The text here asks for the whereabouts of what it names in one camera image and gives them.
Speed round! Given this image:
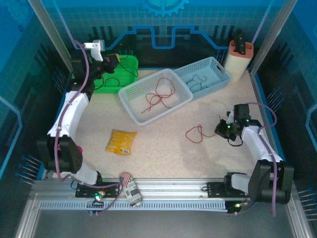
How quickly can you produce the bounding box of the thin red cable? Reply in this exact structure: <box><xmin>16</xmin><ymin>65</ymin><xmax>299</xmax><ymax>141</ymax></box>
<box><xmin>141</xmin><ymin>93</ymin><xmax>164</xmax><ymax>114</ymax></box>
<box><xmin>185</xmin><ymin>114</ymin><xmax>223</xmax><ymax>144</ymax></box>
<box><xmin>155</xmin><ymin>77</ymin><xmax>175</xmax><ymax>109</ymax></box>

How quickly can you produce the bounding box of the thin black cable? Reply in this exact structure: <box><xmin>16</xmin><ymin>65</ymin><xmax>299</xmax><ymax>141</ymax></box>
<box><xmin>94</xmin><ymin>55</ymin><xmax>139</xmax><ymax>90</ymax></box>

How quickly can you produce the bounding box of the thin green cable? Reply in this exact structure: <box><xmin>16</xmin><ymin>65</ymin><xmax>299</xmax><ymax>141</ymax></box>
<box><xmin>186</xmin><ymin>74</ymin><xmax>210</xmax><ymax>92</ymax></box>

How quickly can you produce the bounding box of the green plastic basket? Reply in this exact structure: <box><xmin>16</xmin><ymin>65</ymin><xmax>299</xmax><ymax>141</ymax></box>
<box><xmin>93</xmin><ymin>55</ymin><xmax>139</xmax><ymax>94</ymax></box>

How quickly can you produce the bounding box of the beige knife block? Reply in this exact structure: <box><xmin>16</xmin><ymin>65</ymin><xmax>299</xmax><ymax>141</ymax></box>
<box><xmin>224</xmin><ymin>40</ymin><xmax>255</xmax><ymax>82</ymax></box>

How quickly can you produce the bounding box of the light blue plastic basket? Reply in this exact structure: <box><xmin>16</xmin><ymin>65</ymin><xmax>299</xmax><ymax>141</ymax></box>
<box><xmin>173</xmin><ymin>56</ymin><xmax>232</xmax><ymax>101</ymax></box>

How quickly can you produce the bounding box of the white plastic basket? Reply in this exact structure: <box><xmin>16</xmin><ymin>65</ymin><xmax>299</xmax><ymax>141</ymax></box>
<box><xmin>118</xmin><ymin>68</ymin><xmax>194</xmax><ymax>126</ymax></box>

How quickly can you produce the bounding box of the small black connector board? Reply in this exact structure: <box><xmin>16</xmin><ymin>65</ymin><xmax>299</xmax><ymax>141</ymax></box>
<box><xmin>86</xmin><ymin>194</ymin><xmax>105</xmax><ymax>216</ymax></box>
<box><xmin>226</xmin><ymin>200</ymin><xmax>248</xmax><ymax>215</ymax></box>

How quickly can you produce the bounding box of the yellow snack bag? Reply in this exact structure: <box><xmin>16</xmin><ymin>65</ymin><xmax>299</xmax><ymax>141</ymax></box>
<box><xmin>105</xmin><ymin>129</ymin><xmax>138</xmax><ymax>156</ymax></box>

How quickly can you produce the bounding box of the flag printed paper packet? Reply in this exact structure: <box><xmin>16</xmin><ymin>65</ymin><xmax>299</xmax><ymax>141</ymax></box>
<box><xmin>118</xmin><ymin>171</ymin><xmax>144</xmax><ymax>208</ymax></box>

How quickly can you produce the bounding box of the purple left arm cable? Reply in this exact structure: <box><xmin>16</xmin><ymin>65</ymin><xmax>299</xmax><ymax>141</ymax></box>
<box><xmin>53</xmin><ymin>39</ymin><xmax>124</xmax><ymax>216</ymax></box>

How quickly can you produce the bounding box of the thin black gripper wire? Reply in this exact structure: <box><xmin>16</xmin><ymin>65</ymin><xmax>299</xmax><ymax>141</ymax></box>
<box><xmin>227</xmin><ymin>137</ymin><xmax>244</xmax><ymax>147</ymax></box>

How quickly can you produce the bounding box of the aluminium frame post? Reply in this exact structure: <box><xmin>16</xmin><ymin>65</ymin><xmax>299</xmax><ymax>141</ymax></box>
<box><xmin>249</xmin><ymin>0</ymin><xmax>298</xmax><ymax>75</ymax></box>
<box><xmin>27</xmin><ymin>0</ymin><xmax>76</xmax><ymax>72</ymax></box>

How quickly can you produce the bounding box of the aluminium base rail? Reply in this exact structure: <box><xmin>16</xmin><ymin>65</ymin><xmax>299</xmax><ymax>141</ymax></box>
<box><xmin>33</xmin><ymin>177</ymin><xmax>294</xmax><ymax>199</ymax></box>

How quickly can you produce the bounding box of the black knife handle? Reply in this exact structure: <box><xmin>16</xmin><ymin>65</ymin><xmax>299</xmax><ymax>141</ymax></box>
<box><xmin>234</xmin><ymin>29</ymin><xmax>246</xmax><ymax>56</ymax></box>

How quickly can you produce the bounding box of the white slotted cable duct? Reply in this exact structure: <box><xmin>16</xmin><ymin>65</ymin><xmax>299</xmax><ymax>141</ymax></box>
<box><xmin>39</xmin><ymin>200</ymin><xmax>229</xmax><ymax>212</ymax></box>

